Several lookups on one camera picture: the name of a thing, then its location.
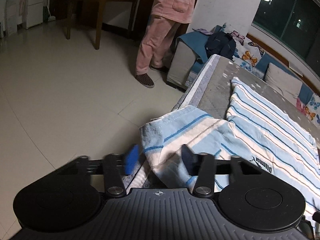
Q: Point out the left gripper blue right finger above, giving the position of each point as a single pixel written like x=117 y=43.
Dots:
x=203 y=166

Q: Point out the right butterfly print pillow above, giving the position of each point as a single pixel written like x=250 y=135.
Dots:
x=312 y=110

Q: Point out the left butterfly print pillow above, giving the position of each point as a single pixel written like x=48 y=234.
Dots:
x=247 y=53

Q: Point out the dark blue backpack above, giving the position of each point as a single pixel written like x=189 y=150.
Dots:
x=220 y=44

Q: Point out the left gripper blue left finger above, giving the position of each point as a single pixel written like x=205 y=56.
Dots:
x=117 y=166

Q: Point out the blue white striped garment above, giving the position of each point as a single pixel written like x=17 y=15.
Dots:
x=254 y=129

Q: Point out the butterfly print pillow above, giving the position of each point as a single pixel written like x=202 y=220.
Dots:
x=312 y=110
x=247 y=53

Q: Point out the dark green framed window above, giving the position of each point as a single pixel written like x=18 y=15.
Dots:
x=295 y=23

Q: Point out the grey plain cushion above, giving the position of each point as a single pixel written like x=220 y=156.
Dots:
x=285 y=84

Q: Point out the blue sofa bench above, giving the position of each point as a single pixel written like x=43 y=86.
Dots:
x=190 y=56

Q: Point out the grey star quilted table cover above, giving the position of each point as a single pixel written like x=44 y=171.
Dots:
x=212 y=89

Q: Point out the pink crumpled cloth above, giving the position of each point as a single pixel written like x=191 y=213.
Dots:
x=300 y=106

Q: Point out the person in pink pajamas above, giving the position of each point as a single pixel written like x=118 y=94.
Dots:
x=166 y=17

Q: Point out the white refrigerator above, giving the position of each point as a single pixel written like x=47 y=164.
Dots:
x=32 y=13

